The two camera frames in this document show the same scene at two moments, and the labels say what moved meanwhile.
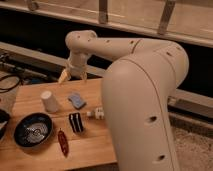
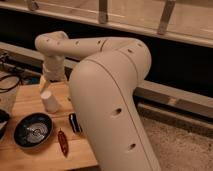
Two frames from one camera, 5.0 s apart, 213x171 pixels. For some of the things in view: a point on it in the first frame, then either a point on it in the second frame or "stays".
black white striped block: (76, 122) stays
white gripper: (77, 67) → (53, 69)
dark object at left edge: (4, 119) stays
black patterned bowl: (32, 130) stays
